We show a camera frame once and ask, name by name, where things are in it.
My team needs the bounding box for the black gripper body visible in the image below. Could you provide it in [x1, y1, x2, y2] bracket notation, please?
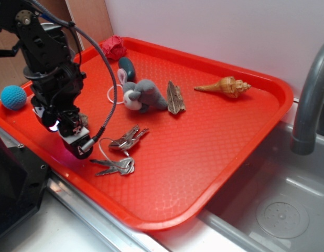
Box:
[31, 97, 89, 144]

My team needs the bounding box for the brown rough rock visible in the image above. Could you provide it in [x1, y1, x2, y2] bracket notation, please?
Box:
[78, 112, 89, 128]

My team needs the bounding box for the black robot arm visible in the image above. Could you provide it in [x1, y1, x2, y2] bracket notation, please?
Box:
[0, 1, 89, 144]

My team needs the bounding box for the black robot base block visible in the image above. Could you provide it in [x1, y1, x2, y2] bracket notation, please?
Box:
[0, 137, 50, 239]

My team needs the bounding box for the blue crocheted ball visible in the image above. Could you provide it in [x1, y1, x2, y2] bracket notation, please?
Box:
[1, 86, 27, 111]

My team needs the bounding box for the upper silver key bunch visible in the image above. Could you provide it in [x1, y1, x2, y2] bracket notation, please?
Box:
[108, 124, 149, 151]

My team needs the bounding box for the lower silver key pair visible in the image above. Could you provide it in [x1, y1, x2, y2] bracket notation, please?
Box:
[90, 157, 135, 176]

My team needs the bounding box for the dark teal smooth stone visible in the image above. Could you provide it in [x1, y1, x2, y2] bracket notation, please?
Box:
[118, 57, 136, 81]

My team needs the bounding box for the red crumpled paper ball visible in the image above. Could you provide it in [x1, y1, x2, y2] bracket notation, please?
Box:
[101, 35, 127, 60]

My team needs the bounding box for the red plastic tray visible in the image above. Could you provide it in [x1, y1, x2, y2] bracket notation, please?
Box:
[0, 38, 293, 231]

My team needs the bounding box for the brown wood bark piece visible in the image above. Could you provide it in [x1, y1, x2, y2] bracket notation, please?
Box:
[167, 80, 186, 115]

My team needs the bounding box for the tan spiral seashell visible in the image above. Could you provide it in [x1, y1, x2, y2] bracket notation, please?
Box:
[193, 76, 252, 98]

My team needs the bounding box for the grey plastic sink basin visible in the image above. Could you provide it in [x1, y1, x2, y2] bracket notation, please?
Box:
[199, 123, 324, 251]

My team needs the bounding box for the grey sink faucet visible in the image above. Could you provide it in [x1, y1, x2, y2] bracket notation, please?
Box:
[290, 44, 324, 155]

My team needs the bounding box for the grey plush bunny keychain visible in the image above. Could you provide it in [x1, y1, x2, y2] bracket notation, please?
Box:
[116, 68, 168, 113]

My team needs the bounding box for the grey braided cable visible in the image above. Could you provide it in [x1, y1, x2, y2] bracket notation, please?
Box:
[28, 0, 118, 152]

